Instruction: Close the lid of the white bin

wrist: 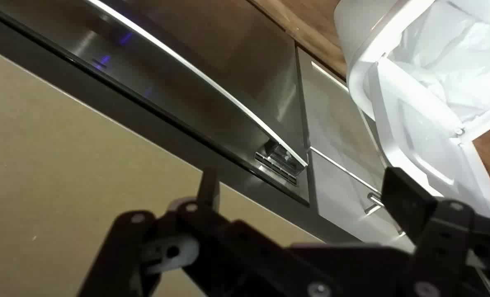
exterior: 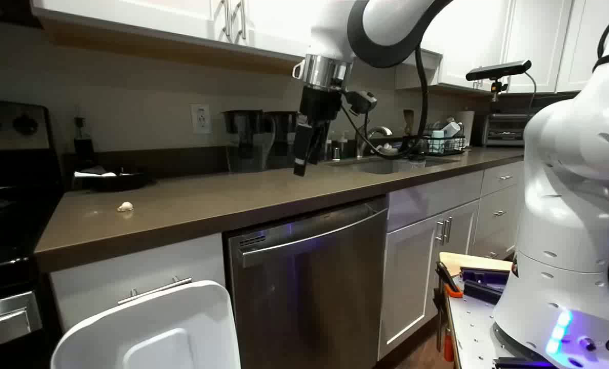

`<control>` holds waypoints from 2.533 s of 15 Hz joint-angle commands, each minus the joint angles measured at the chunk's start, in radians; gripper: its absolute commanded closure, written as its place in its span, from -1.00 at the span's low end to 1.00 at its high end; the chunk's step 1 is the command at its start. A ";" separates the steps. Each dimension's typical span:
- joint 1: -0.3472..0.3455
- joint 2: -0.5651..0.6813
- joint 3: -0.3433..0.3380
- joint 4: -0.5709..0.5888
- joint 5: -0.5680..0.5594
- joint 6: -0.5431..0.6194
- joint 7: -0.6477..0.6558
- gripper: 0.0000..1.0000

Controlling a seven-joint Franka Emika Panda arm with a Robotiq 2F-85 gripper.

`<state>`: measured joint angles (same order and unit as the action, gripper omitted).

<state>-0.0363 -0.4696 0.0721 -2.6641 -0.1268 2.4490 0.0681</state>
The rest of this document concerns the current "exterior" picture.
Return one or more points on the deep white drawer front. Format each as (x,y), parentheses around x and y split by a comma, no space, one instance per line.
(496,222)

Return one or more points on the small white scrap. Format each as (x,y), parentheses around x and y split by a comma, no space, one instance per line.
(126,206)

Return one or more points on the orange clamp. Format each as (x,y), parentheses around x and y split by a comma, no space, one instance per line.
(447,341)

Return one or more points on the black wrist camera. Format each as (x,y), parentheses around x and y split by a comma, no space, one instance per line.
(361,101)

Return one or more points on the black kitchen stove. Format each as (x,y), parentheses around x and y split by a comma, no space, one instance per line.
(2,206)

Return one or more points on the small dark soap bottle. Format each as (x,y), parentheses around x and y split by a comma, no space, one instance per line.
(407,121)

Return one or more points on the wide white drawer front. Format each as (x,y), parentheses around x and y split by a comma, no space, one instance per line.
(434,195)

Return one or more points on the tall white cabinet door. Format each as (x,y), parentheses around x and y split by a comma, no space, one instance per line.
(409,287)

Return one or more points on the wooden board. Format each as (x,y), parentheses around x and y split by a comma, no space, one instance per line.
(478,260)

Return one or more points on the black box stack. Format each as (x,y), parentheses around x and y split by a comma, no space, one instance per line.
(485,281)

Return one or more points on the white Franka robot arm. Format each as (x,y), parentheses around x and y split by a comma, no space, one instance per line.
(577,170)

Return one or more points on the microwave oven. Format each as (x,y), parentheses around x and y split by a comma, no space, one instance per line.
(506,128)

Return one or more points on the narrow white cabinet door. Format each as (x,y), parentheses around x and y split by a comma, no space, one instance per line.
(461,228)

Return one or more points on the small white drawer front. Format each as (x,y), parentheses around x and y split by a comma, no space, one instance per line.
(502,177)

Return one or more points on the white wall outlet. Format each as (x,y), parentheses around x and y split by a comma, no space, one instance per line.
(200,118)

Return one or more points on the black coffee maker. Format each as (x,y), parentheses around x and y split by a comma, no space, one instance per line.
(244,140)

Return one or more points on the black tray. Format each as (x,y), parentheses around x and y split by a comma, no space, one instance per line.
(109,179)

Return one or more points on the stainless steel dishwasher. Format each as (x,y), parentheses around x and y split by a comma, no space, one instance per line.
(310,287)

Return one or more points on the black camera on stand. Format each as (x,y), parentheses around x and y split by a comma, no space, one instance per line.
(499,68)

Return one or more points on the metal sink faucet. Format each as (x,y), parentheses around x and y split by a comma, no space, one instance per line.
(381,132)

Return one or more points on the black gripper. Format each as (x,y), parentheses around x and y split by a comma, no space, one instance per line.
(318,102)

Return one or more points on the white wall cabinet with shelf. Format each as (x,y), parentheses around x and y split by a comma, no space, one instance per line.
(146,13)

